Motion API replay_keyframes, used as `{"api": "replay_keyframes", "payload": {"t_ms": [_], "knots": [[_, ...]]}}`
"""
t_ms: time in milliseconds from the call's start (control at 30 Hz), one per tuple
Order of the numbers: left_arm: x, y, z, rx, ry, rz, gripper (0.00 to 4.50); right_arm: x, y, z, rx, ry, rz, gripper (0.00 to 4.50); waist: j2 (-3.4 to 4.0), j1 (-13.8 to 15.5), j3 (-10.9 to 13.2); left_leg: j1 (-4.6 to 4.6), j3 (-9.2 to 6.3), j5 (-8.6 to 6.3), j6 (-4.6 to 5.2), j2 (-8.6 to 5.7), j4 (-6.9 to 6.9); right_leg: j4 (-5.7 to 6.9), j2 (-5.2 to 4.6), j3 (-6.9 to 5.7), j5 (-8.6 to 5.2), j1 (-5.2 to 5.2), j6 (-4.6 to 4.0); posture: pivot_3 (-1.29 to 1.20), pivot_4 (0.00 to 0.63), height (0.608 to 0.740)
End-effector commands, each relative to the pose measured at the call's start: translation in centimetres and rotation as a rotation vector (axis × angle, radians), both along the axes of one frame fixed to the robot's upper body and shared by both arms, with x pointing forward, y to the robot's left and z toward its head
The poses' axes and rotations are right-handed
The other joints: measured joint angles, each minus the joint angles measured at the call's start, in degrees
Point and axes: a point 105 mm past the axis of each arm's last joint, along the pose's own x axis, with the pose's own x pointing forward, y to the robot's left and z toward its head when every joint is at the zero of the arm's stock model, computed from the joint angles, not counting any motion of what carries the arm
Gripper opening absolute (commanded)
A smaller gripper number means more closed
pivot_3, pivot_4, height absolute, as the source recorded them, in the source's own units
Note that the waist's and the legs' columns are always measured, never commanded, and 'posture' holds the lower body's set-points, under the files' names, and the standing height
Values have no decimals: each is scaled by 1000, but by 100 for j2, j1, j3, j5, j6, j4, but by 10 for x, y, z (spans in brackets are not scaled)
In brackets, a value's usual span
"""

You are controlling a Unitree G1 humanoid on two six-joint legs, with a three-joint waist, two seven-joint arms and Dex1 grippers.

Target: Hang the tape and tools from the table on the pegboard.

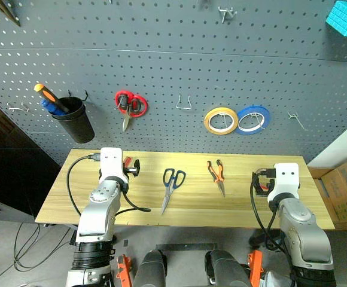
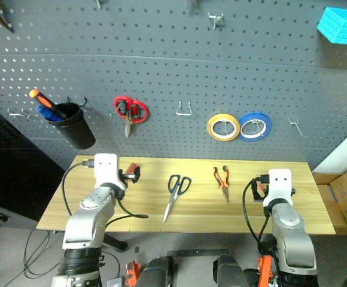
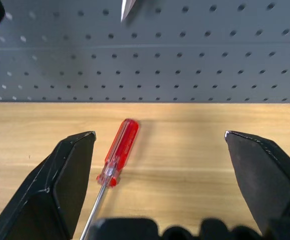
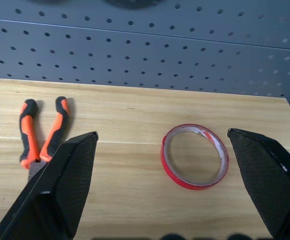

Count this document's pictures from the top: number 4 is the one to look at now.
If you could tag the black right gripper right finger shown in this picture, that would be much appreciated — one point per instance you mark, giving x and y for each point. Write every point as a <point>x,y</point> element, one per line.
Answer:
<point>270,180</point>

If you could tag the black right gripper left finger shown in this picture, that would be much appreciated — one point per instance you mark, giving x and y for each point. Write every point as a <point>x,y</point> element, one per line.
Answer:
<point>60,190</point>

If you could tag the grey pegboard panel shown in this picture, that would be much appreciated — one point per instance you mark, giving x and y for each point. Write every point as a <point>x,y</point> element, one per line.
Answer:
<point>145,47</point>

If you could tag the orange and black pliers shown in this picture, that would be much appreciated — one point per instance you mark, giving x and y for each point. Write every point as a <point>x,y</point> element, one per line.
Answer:
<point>28,130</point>

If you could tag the red tape roll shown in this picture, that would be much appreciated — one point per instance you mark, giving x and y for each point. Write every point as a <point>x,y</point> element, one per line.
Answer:
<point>175,175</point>

